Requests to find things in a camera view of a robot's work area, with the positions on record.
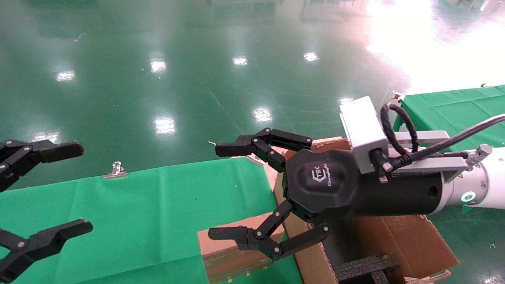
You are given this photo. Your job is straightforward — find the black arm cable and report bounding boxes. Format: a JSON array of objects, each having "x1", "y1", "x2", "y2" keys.
[{"x1": 371, "y1": 102, "x2": 505, "y2": 174}]

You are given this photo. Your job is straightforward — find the large green tablecloth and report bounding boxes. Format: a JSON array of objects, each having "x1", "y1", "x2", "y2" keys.
[{"x1": 0, "y1": 158, "x2": 303, "y2": 284}]

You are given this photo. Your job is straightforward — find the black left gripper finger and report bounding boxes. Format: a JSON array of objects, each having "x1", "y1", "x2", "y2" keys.
[
  {"x1": 0, "y1": 218, "x2": 94, "y2": 283},
  {"x1": 0, "y1": 139, "x2": 84, "y2": 192}
]

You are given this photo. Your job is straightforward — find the black foam insert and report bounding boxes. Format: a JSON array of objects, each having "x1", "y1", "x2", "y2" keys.
[{"x1": 333, "y1": 254, "x2": 401, "y2": 284}]

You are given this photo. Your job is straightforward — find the large open cardboard carton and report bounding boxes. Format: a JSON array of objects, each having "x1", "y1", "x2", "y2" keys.
[{"x1": 262, "y1": 136, "x2": 461, "y2": 284}]

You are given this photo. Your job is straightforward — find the small cardboard box with hole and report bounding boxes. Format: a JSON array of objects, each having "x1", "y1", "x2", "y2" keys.
[{"x1": 197, "y1": 212, "x2": 285, "y2": 284}]

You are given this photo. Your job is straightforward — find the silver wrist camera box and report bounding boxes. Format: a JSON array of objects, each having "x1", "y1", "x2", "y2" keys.
[{"x1": 339, "y1": 95, "x2": 389, "y2": 174}]

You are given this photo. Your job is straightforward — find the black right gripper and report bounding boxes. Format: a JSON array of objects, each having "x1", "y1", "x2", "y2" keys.
[{"x1": 208, "y1": 127, "x2": 443, "y2": 261}]

